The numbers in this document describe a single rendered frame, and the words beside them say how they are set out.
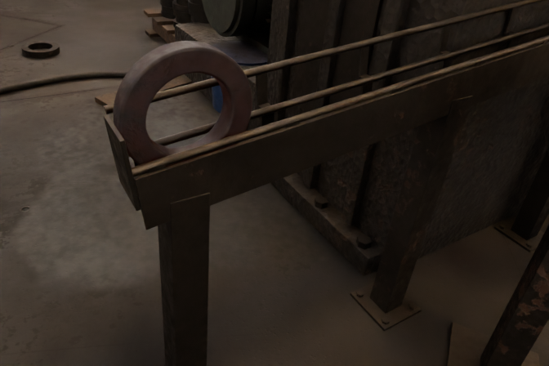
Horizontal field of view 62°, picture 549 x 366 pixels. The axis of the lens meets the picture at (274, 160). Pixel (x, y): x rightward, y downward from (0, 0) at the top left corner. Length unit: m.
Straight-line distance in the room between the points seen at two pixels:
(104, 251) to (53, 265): 0.13
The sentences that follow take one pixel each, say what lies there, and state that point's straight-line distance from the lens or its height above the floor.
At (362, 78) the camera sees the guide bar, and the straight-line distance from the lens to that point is 0.84.
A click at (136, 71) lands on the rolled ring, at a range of 0.57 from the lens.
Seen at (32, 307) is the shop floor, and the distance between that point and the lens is 1.27.
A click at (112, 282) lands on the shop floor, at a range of 1.28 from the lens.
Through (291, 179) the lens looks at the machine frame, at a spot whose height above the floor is 0.07.
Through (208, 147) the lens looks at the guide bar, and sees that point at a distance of 0.62.
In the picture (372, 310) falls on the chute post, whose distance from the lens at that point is 1.24.
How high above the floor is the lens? 0.91
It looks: 31 degrees down
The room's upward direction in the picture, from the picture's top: 6 degrees clockwise
